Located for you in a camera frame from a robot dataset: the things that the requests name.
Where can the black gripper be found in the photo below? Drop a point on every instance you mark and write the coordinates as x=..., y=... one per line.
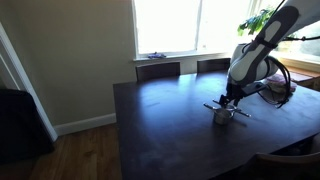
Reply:
x=236, y=91

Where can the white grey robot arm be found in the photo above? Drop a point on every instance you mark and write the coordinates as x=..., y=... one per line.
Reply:
x=253, y=63

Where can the largest steel measuring cup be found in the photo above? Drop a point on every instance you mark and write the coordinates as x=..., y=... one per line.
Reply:
x=221, y=119

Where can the right dark chair back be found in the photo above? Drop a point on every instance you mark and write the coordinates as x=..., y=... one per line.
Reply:
x=213, y=65

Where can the folded cloth on table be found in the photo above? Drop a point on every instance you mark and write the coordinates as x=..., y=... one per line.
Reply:
x=290, y=85

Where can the wooden window bench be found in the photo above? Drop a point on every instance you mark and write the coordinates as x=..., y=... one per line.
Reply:
x=300, y=76

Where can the left dark chair back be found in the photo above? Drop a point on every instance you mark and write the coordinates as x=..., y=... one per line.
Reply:
x=157, y=71

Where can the green monstera plant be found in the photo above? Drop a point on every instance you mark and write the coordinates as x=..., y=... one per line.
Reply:
x=255, y=23

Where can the dark wooden chair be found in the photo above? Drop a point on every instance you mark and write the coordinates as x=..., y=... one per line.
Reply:
x=283, y=165

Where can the blue cloth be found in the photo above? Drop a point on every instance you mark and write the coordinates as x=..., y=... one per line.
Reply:
x=156, y=55

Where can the white baseboard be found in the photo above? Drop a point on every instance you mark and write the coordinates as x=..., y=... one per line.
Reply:
x=85, y=124

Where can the black furniture piece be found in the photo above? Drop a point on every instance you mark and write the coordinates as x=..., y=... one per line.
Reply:
x=20, y=126

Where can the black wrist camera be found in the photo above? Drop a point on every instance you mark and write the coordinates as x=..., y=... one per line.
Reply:
x=257, y=87

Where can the wide white window frame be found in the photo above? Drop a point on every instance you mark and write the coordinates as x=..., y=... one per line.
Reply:
x=199, y=26

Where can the narrow white window frame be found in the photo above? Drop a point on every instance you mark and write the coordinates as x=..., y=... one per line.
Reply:
x=300, y=55

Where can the white door frame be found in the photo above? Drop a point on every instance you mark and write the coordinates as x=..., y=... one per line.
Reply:
x=30, y=93

